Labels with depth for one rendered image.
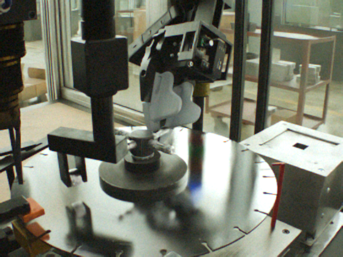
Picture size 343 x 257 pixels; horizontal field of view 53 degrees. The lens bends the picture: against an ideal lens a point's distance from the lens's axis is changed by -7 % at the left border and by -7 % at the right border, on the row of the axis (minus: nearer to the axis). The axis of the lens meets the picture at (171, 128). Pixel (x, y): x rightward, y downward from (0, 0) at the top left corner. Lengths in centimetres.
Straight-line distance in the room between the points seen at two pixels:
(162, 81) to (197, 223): 19
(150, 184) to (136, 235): 8
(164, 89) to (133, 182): 12
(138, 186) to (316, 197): 32
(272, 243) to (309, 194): 14
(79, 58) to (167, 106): 15
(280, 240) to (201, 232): 19
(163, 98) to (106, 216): 16
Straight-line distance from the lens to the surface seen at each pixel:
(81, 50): 33
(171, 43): 48
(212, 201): 41
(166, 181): 42
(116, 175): 44
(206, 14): 47
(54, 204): 42
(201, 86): 70
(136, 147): 43
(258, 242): 52
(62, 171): 41
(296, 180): 63
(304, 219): 65
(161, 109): 45
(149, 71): 46
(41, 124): 125
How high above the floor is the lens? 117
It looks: 21 degrees down
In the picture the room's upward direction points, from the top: straight up
